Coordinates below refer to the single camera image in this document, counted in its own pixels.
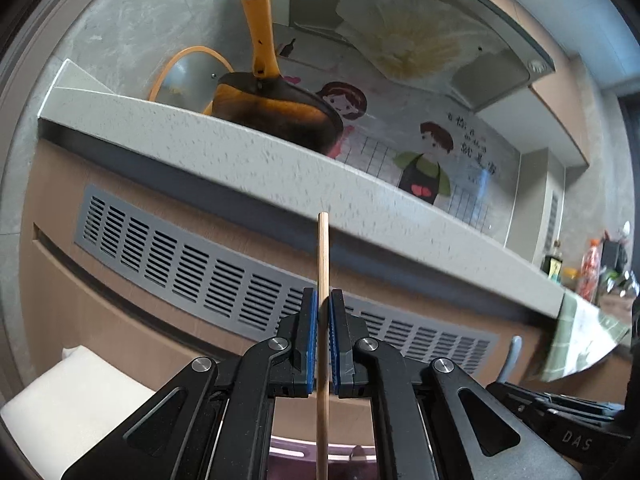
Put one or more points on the speckled kitchen counter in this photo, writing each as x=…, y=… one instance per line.
x=200, y=135

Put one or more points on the grey vent grille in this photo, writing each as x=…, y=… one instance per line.
x=150, y=240

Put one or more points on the glass range hood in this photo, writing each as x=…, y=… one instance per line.
x=425, y=20

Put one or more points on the orange-rimmed glass pan lid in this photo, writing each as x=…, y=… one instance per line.
x=185, y=77

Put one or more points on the orange plastic bottle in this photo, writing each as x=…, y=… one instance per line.
x=590, y=270

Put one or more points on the green checked cloth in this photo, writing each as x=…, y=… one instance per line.
x=575, y=330

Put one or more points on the orange frying pan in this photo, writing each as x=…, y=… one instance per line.
x=280, y=110

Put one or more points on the cartoon wall sticker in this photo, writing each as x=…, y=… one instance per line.
x=400, y=125

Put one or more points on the purple utensil holder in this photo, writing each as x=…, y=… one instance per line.
x=295, y=462

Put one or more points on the wooden cabinet front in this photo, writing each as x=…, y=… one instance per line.
x=75, y=310

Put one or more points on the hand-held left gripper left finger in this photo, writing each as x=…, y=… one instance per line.
x=311, y=340

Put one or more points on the wooden chopstick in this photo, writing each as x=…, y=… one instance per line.
x=323, y=260

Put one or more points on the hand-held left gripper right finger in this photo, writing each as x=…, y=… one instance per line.
x=334, y=345

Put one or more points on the dark glass bottle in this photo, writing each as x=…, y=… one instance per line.
x=553, y=262

